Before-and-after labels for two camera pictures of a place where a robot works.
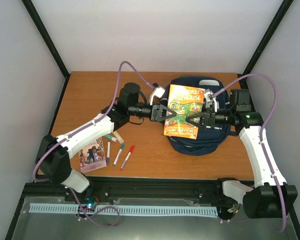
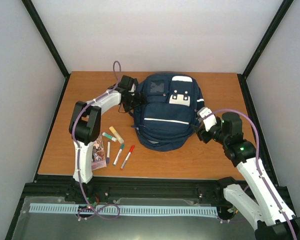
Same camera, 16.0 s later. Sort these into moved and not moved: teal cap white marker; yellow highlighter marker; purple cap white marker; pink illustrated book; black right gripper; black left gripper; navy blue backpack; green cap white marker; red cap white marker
Moved: black left gripper; navy blue backpack; black right gripper
Not moved: yellow highlighter marker; teal cap white marker; red cap white marker; pink illustrated book; purple cap white marker; green cap white marker
